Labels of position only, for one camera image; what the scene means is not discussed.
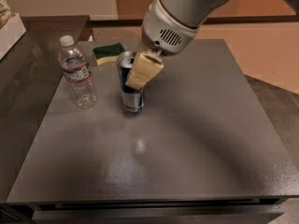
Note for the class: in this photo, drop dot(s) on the grey cabinet drawer front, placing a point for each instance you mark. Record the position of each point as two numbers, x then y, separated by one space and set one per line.
206 214

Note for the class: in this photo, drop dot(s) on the silver blue redbull can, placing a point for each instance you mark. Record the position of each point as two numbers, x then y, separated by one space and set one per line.
133 100

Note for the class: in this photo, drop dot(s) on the white box on counter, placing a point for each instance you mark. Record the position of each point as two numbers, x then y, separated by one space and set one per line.
10 34

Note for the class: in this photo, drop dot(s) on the green yellow sponge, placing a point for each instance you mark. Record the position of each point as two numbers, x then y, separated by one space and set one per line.
107 54

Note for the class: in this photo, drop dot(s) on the clear plastic water bottle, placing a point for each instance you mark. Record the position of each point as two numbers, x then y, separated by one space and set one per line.
77 72

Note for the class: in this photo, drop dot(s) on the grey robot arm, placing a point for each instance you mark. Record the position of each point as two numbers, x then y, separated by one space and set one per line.
191 13

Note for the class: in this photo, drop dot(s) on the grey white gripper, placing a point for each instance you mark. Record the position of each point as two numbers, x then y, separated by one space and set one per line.
163 28

